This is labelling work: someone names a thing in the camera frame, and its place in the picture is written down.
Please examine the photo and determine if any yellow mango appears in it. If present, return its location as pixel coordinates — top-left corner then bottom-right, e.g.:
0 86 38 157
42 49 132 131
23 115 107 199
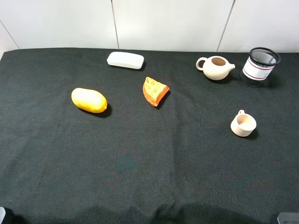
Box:
71 88 108 113

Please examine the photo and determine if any orange cheese wedge toy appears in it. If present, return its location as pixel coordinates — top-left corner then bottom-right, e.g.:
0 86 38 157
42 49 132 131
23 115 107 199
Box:
142 77 170 107

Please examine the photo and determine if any black tablecloth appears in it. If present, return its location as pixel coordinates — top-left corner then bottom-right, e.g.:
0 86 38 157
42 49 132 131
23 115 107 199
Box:
0 49 299 224

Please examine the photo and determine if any white glasses case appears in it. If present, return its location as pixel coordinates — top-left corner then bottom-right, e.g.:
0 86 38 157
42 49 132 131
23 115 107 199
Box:
107 51 144 70

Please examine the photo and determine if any cream ceramic teapot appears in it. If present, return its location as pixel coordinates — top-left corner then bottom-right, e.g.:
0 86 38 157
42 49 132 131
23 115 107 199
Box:
196 56 235 81

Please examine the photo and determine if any cream ceramic cup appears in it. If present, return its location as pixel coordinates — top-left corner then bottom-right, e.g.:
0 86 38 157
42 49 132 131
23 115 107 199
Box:
230 110 256 137

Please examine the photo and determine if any black mesh pen holder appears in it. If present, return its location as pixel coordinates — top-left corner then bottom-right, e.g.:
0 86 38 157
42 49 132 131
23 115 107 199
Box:
240 47 281 87

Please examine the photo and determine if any grey base part right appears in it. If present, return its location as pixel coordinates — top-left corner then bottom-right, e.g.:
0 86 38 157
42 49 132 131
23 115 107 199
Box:
277 212 299 224

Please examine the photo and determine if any grey base part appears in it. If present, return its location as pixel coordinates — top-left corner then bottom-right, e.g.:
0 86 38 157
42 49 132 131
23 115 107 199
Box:
277 212 299 224
0 207 6 224

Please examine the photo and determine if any grey base part left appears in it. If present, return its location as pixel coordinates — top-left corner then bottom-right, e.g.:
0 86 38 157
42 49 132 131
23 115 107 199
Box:
0 207 6 224

